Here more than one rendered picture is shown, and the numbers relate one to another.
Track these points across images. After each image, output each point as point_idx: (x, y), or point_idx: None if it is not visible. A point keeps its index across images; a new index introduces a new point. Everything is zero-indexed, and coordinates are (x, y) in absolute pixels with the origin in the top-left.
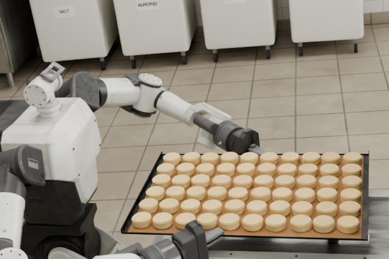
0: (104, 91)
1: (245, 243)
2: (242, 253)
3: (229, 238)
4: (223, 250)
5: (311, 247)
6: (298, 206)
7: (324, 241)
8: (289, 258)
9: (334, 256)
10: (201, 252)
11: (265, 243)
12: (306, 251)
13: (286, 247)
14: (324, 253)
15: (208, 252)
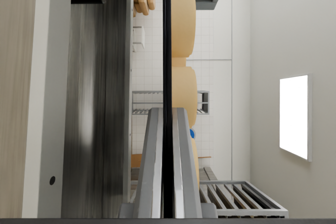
0: None
1: (80, 138)
2: (129, 123)
3: (72, 169)
4: (87, 164)
5: (86, 43)
6: None
7: (80, 19)
8: (131, 77)
9: (131, 35)
10: None
11: (80, 106)
12: (91, 52)
13: (86, 76)
14: (130, 43)
15: (129, 159)
